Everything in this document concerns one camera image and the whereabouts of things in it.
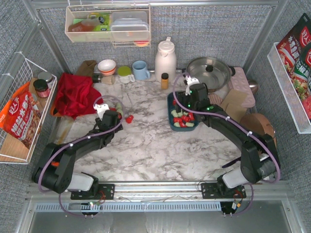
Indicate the cream wall storage box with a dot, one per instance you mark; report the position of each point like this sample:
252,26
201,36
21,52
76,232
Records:
79,28

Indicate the striped oven mitt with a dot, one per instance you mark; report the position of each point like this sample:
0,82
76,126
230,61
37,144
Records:
215,99

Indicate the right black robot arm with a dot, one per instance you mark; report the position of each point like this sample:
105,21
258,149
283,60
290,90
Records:
259,158

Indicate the red seasoning packet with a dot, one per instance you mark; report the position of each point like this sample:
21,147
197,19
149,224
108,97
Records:
295,52

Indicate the clear plastic container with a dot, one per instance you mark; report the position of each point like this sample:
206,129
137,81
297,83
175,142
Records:
129,26

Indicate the round wooden board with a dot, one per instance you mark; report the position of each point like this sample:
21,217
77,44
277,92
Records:
258,123

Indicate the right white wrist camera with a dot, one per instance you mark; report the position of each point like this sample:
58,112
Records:
189,82

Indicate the blue mug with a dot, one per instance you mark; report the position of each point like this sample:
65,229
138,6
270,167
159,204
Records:
140,70

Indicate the red cloth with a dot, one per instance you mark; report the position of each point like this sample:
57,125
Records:
75,96

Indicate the stainless steel pot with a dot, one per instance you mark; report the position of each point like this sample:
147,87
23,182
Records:
211,71

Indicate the red snack bag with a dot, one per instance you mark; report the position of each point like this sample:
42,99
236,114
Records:
19,118

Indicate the white thermos jug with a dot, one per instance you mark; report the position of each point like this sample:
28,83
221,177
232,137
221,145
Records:
165,59

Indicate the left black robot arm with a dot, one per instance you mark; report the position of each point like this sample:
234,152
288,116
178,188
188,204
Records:
54,169

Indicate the white orange striped bowl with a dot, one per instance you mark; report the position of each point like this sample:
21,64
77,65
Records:
107,67

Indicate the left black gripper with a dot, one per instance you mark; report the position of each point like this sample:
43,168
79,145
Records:
114,112

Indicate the white right wall basket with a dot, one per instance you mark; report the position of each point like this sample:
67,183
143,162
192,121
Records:
298,113

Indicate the dark lid jar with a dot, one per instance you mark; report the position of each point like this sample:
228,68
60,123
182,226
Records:
41,88

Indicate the pink egg tray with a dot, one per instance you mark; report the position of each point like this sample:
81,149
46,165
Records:
239,82

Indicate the teal storage basket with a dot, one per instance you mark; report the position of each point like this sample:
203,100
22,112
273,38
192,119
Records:
174,116

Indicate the brown paper bag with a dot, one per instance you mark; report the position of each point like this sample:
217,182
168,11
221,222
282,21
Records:
86,68

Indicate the orange spice bottle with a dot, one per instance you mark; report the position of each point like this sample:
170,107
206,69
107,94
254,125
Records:
164,81

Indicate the green lidded cup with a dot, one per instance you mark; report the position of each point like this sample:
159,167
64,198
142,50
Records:
125,75

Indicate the silver lid jar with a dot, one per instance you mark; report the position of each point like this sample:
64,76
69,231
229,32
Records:
44,75

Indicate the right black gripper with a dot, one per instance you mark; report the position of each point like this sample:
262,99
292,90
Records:
181,97

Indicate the pepper grinder bottle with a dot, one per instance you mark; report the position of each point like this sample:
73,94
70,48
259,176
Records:
99,78

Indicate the brown cardboard sheet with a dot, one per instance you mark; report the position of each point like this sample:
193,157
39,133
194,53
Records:
236,112
235,97

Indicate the white wire side basket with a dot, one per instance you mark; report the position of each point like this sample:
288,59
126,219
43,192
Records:
13,151

